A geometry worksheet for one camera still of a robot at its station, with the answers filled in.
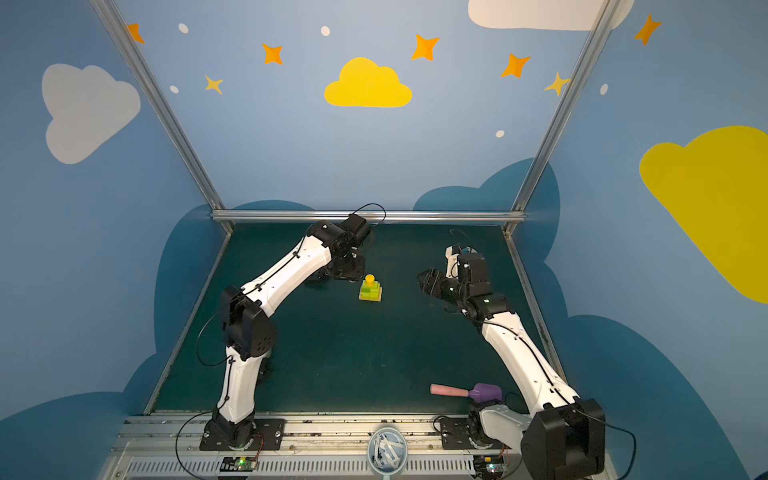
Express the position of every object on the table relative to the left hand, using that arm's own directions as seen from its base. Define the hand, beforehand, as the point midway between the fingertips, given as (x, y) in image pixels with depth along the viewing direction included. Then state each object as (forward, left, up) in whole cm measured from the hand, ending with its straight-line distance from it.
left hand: (358, 276), depth 88 cm
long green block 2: (+1, -1, -13) cm, 13 cm away
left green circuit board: (-45, +27, -16) cm, 55 cm away
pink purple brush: (-29, -35, -14) cm, 47 cm away
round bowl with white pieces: (-42, -9, -15) cm, 46 cm away
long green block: (+3, -3, -11) cm, 12 cm away
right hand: (-3, -20, +5) cm, 21 cm away
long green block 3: (+2, -5, -14) cm, 14 cm away
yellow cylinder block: (+3, -3, -7) cm, 8 cm away
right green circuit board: (-45, -34, -16) cm, 59 cm away
